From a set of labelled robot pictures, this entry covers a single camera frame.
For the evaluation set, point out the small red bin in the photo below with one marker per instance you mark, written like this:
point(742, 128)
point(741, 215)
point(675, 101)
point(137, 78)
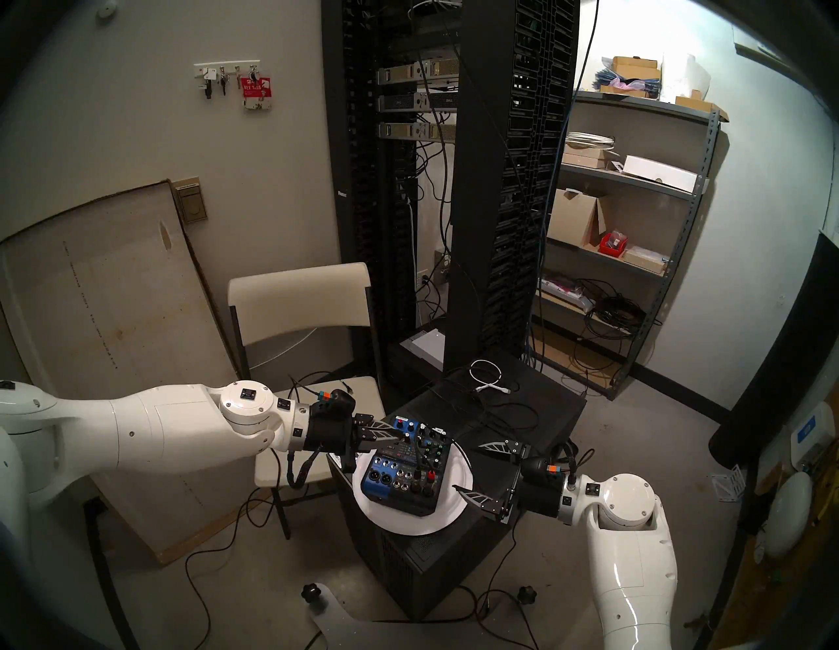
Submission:
point(613, 246)

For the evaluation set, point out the white oval device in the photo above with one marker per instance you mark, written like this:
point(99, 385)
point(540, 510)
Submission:
point(786, 517)

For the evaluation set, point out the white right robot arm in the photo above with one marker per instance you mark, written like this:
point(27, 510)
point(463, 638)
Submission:
point(629, 563)

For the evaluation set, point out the white lattice bracket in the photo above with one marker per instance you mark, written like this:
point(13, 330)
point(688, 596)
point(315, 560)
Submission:
point(729, 483)

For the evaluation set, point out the pink and blue bag stack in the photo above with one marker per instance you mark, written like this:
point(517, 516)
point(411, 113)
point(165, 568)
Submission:
point(623, 86)

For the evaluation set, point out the beige rack unit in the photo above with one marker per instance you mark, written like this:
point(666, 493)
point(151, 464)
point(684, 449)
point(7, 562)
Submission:
point(406, 132)
point(406, 73)

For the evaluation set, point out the grey metal shelf unit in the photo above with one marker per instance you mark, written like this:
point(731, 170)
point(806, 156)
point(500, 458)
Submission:
point(642, 105)

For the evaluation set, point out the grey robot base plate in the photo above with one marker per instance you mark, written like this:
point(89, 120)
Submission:
point(341, 619)

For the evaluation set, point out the beige wall control plate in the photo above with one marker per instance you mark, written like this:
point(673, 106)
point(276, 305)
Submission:
point(191, 204)

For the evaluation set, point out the black server rack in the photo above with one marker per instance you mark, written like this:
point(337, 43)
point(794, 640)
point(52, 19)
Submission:
point(478, 196)

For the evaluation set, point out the white router blue label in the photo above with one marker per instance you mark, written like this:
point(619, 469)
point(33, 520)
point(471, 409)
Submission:
point(813, 432)

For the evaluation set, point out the beige folding chair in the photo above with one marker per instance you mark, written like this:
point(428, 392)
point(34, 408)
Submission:
point(295, 301)

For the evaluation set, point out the black and blue audio mixer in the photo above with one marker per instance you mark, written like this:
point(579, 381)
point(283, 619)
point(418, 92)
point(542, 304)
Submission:
point(400, 481)

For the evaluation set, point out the white round plate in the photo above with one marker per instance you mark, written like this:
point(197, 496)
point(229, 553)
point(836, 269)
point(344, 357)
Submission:
point(452, 511)

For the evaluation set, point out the small beige box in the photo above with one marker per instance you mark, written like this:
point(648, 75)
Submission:
point(586, 159)

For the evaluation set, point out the grey flat box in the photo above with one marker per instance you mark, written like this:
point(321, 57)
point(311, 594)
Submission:
point(429, 344)

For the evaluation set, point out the white key hook rack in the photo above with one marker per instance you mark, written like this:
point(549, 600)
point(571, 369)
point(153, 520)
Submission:
point(229, 67)

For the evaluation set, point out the white paper bag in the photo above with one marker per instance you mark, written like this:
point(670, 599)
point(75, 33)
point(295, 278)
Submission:
point(685, 75)

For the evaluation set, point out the closed cardboard box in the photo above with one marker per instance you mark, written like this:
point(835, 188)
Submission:
point(636, 69)

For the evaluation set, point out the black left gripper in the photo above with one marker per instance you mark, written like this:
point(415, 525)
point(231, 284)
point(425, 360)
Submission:
point(331, 424)

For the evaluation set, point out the flat brown cardboard sheet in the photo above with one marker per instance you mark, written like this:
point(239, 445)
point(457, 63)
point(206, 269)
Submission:
point(577, 354)

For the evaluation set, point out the small open cardboard box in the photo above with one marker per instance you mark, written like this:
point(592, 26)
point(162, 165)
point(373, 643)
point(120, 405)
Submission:
point(698, 105)

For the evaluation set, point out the black star knob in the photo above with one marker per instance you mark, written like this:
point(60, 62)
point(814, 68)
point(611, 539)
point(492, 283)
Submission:
point(312, 593)
point(526, 595)

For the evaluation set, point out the white round ceiling sensor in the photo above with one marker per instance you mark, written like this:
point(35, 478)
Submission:
point(107, 8)

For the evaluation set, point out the white flat box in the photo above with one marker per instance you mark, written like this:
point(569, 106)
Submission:
point(659, 172)

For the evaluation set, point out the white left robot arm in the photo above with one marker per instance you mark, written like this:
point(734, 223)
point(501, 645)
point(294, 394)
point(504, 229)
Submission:
point(144, 432)

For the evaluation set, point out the large black foam panel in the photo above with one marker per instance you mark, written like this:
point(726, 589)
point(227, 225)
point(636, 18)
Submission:
point(786, 367)

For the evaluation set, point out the large pale wooden board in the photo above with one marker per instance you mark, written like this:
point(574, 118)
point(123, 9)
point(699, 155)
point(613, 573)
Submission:
point(118, 308)

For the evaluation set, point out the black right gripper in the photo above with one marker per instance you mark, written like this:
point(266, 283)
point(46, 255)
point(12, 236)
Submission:
point(541, 488)

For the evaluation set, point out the flat tan box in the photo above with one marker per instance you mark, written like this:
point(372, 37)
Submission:
point(645, 259)

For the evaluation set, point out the dark grey rack unit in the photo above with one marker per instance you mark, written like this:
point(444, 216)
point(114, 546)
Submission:
point(409, 103)

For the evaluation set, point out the white and pink package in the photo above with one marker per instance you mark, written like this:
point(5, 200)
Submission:
point(564, 288)

